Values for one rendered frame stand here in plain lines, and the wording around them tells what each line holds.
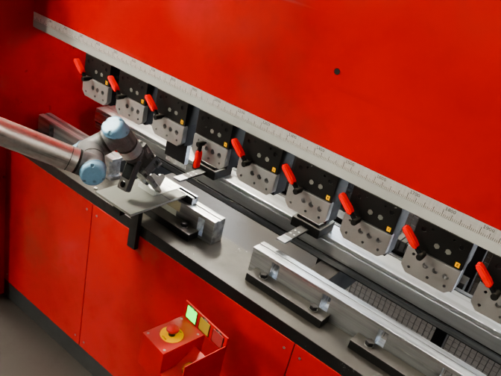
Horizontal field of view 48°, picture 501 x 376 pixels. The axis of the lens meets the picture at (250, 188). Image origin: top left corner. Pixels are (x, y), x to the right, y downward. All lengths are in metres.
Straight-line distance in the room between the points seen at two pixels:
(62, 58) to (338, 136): 1.49
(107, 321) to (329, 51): 1.45
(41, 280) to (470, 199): 1.94
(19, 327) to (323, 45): 2.00
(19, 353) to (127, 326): 0.64
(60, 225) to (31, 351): 0.64
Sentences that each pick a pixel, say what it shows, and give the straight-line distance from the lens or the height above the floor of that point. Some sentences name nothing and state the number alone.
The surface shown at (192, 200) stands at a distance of 2.04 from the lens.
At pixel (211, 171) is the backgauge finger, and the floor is 1.02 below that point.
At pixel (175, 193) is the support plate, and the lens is 2.05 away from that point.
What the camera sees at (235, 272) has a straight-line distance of 1.91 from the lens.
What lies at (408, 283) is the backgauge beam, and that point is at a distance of 1.96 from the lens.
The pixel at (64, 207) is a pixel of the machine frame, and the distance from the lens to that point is 2.43.
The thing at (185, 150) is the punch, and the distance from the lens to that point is 2.01.
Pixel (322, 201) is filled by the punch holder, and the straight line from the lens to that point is 1.67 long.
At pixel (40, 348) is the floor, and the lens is 2.84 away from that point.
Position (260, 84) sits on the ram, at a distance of 1.72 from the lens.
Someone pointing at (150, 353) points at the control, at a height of 0.74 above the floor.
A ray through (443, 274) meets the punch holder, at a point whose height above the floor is 1.22.
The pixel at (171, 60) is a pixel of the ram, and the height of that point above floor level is 1.45.
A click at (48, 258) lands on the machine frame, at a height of 0.42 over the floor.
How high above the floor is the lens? 1.97
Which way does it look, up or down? 26 degrees down
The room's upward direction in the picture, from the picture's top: 13 degrees clockwise
